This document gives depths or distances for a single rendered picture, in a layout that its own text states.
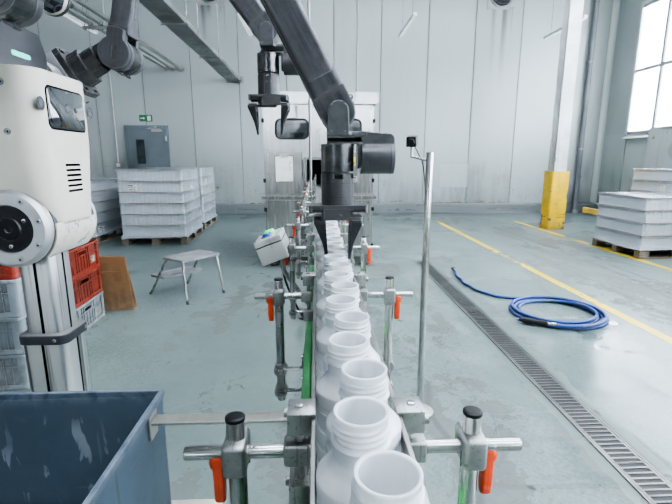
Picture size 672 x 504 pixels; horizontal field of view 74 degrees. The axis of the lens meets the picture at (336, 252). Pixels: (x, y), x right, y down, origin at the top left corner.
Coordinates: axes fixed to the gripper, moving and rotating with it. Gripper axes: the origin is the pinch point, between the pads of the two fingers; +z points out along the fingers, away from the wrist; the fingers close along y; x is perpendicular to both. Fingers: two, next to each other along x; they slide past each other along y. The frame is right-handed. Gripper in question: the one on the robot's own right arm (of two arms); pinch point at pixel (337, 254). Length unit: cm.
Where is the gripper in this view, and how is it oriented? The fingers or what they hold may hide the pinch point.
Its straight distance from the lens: 80.9
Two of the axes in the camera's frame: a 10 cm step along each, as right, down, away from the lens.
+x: -0.4, -1.9, 9.8
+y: 10.0, -0.1, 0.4
